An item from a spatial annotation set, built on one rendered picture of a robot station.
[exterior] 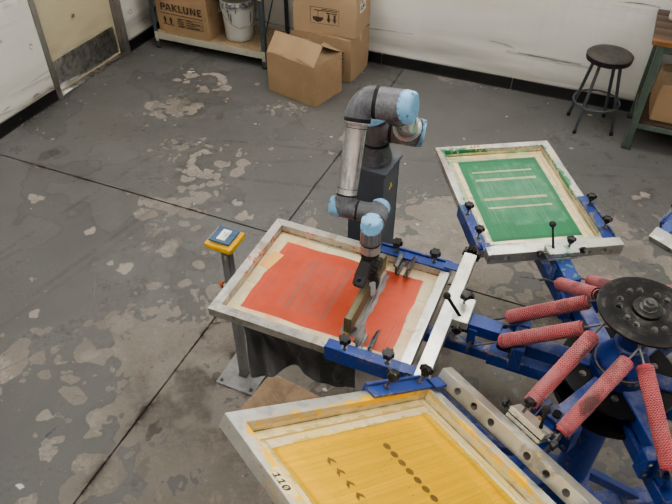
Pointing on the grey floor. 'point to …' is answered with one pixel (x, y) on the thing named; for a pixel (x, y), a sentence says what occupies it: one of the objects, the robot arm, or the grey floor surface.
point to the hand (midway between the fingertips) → (366, 293)
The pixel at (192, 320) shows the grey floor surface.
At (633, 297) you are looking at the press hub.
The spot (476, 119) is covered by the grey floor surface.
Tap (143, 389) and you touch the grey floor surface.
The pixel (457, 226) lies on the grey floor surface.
